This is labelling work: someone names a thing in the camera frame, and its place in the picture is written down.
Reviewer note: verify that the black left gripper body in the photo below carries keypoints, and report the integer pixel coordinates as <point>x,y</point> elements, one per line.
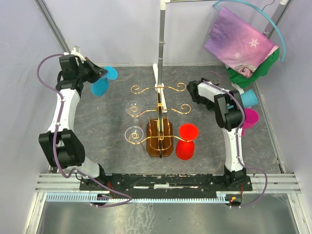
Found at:
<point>84,68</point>

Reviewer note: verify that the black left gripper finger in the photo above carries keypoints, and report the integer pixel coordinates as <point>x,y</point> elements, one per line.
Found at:
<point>93,69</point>
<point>93,77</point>

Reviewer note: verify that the blue wine glass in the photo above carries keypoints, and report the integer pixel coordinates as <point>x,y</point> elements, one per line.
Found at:
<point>249,99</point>
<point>100,87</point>

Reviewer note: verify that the clear wine glass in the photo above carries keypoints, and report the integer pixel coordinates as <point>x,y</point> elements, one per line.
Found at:
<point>133,108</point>
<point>134,135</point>

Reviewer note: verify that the magenta wine glass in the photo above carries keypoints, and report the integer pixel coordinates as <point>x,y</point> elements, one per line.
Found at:
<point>251,118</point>

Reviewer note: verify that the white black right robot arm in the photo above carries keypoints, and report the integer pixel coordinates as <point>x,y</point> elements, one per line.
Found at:
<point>229,115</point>

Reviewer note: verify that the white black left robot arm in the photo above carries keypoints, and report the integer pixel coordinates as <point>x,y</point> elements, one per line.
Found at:
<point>62,148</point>

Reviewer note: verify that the clear wine glass front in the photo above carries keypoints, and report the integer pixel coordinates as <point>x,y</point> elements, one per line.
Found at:
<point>134,135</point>

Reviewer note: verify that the red wine glass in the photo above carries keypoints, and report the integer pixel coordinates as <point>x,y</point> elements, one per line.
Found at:
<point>185,148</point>

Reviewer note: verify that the grey white clothes stand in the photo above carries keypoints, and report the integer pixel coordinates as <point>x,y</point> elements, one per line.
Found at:
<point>268,32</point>

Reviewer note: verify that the teal clothes hanger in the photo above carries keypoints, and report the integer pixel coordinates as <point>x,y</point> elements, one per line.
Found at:
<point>268,22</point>

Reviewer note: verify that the purple frozen print cloth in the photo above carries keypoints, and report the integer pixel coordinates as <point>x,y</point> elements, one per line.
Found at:
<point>237,44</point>

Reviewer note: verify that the green cloth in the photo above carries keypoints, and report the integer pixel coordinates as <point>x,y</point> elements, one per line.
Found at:
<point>262,70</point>

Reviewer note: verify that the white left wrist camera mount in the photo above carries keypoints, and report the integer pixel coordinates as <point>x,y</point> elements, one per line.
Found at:
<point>76,52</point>

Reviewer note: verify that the gold wire wine glass rack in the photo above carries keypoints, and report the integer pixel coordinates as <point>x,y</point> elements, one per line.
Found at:
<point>159,137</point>

